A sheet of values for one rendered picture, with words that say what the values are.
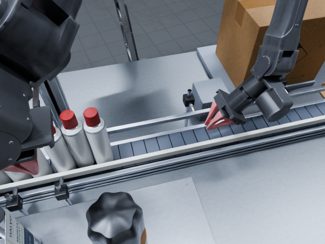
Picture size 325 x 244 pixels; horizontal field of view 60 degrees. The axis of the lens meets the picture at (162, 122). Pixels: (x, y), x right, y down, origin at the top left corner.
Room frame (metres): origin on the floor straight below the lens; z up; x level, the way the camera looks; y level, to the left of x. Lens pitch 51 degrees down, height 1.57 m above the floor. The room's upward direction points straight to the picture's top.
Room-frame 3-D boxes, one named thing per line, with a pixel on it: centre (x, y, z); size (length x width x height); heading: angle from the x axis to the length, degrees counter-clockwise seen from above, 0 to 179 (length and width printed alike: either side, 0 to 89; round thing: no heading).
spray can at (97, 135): (0.41, 0.16, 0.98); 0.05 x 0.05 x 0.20
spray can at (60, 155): (0.38, 0.26, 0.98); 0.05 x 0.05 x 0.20
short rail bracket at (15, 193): (0.29, 0.36, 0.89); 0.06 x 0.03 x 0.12; 14
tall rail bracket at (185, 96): (0.55, -0.08, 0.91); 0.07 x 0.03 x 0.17; 14
